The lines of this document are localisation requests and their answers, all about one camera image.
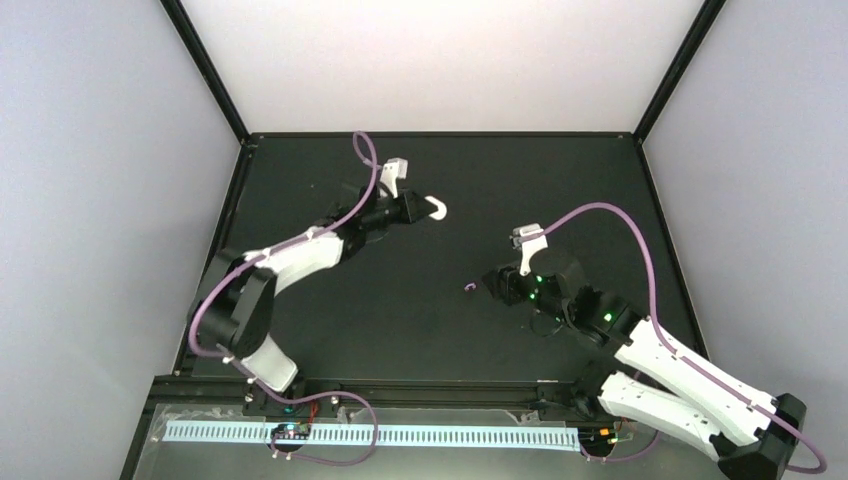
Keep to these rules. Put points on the white slotted cable duct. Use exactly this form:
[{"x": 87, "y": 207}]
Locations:
[{"x": 436, "y": 436}]

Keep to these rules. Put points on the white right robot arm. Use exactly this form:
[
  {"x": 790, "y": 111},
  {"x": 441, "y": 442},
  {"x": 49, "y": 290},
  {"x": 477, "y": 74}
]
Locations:
[{"x": 744, "y": 430}]

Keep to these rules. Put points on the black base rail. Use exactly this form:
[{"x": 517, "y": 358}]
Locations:
[{"x": 550, "y": 400}]

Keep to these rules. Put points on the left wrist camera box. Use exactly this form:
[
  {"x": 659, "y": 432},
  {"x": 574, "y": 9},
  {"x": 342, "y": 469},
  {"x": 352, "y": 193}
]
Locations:
[{"x": 392, "y": 171}]

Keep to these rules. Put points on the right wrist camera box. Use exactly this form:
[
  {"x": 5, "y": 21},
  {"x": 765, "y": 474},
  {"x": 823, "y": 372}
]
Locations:
[{"x": 528, "y": 240}]

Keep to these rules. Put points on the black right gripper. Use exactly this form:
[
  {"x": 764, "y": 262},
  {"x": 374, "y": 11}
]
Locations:
[{"x": 501, "y": 284}]

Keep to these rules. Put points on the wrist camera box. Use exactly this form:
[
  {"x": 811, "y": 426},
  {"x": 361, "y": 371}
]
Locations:
[
  {"x": 392, "y": 171},
  {"x": 528, "y": 240}
]

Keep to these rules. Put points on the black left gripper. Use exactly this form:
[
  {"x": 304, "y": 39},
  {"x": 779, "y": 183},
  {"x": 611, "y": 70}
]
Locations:
[{"x": 407, "y": 213}]

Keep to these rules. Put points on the black enclosure frame post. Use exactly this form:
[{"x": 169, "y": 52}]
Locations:
[{"x": 191, "y": 40}]

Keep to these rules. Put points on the white earbud charging case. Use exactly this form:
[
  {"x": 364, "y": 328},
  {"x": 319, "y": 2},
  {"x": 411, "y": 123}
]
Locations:
[{"x": 439, "y": 208}]

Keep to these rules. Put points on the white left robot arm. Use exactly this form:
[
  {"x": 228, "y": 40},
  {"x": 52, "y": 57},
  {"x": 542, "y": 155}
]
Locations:
[{"x": 234, "y": 304}]

